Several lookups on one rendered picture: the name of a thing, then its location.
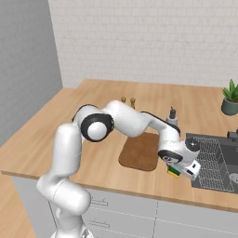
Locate brown wooden cutting board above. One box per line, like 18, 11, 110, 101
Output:
118, 132, 161, 172

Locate yellow and green sponge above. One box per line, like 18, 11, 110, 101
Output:
166, 165, 181, 179

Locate light grey drawer front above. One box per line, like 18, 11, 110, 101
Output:
84, 187, 160, 220
81, 211, 157, 238

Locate green plant in dark pot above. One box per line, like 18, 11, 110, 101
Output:
220, 78, 238, 117

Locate dark grey sink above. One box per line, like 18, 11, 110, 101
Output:
184, 132, 238, 195

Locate light grey cupboard door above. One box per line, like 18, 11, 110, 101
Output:
153, 199, 238, 238

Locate silver drawer handle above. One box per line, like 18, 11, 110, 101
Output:
87, 218, 112, 229
90, 199, 110, 207

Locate white wire sink rack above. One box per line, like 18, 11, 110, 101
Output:
192, 136, 235, 192

